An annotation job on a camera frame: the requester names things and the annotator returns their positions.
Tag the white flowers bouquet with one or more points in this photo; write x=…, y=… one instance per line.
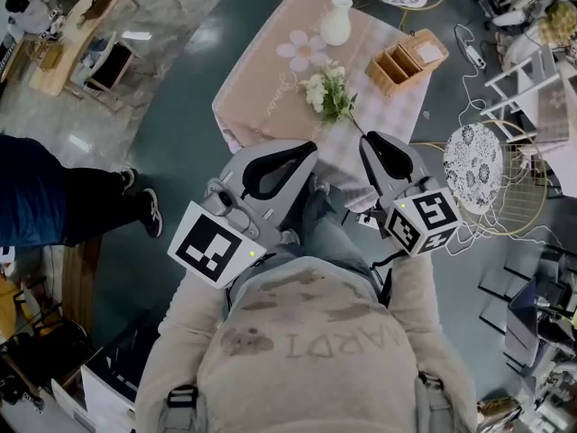
x=331, y=95

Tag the white ceramic vase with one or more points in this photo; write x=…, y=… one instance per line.
x=336, y=27

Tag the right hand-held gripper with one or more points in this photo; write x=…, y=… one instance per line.
x=428, y=219

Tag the grey laptop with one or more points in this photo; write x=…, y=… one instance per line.
x=523, y=327

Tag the white wooden chair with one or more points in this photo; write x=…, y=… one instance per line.
x=514, y=84

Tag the person's right leg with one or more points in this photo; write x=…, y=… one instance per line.
x=333, y=237

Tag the checked cloth side table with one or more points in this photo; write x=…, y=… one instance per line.
x=552, y=111

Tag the pink tablecloth covered table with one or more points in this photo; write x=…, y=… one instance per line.
x=252, y=97

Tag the person's left forearm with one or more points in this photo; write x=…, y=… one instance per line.
x=189, y=309

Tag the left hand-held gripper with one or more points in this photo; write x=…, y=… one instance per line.
x=212, y=246

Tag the person's left leg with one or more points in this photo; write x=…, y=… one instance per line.
x=288, y=238

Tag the wicker organizer basket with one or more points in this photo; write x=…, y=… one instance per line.
x=392, y=78

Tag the white extension socket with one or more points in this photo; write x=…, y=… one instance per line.
x=369, y=220

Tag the person's leg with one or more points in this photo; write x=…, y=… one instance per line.
x=288, y=238
x=333, y=237

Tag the person's right forearm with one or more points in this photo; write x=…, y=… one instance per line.
x=414, y=291

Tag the person's beige sweater torso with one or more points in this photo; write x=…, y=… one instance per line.
x=306, y=377

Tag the wooden chair with dark seat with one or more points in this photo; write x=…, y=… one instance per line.
x=108, y=68

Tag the long wooden table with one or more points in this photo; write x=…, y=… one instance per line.
x=76, y=34

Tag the white paper napkins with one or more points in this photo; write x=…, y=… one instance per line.
x=426, y=52

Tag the white power strip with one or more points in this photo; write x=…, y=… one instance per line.
x=475, y=57

